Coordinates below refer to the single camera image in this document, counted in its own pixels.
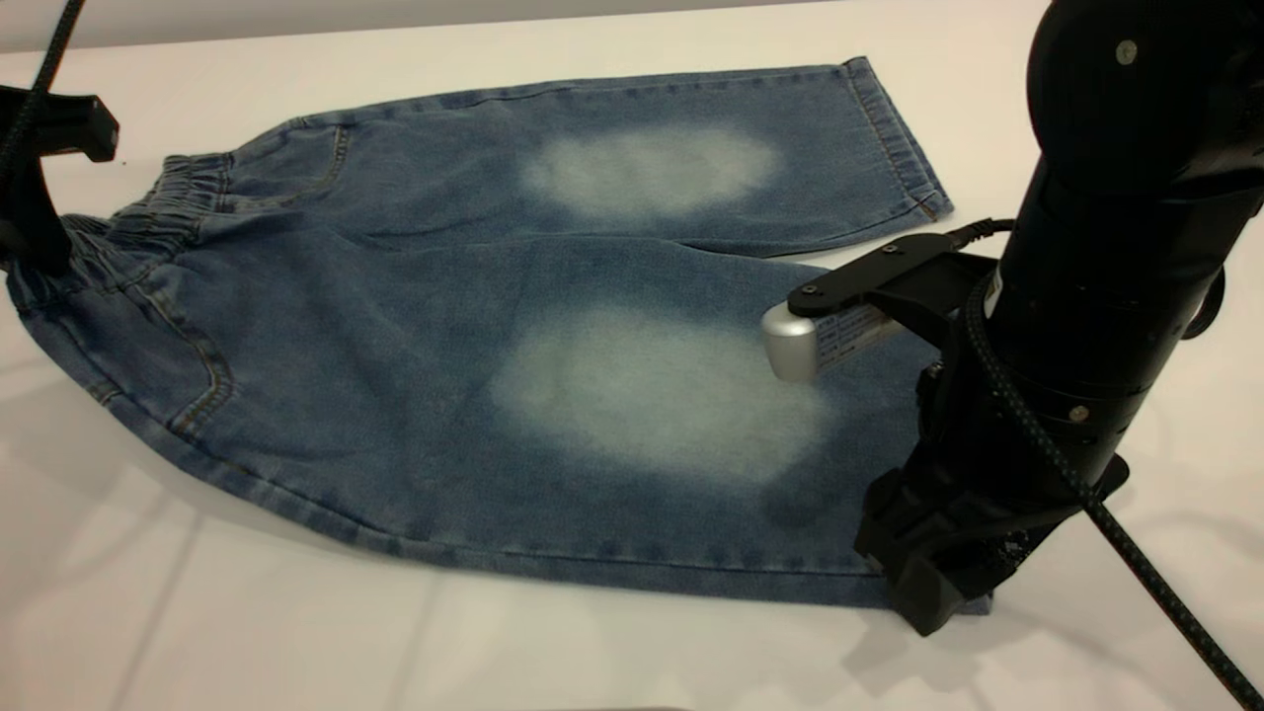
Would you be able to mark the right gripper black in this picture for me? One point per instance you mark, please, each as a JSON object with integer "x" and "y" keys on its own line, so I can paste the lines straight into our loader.
{"x": 968, "y": 494}

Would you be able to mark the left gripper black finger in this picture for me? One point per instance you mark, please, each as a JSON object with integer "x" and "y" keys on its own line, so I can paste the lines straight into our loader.
{"x": 69, "y": 123}
{"x": 35, "y": 217}

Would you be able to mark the blue denim pants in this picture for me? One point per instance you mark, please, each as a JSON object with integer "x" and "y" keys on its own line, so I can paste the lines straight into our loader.
{"x": 395, "y": 346}

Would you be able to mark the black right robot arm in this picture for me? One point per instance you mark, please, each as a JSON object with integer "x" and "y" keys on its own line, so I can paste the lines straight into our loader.
{"x": 1116, "y": 247}

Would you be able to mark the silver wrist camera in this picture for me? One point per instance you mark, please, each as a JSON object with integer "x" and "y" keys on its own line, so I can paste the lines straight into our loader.
{"x": 790, "y": 341}

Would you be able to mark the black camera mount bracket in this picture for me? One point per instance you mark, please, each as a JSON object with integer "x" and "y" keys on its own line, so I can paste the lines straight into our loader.
{"x": 869, "y": 272}

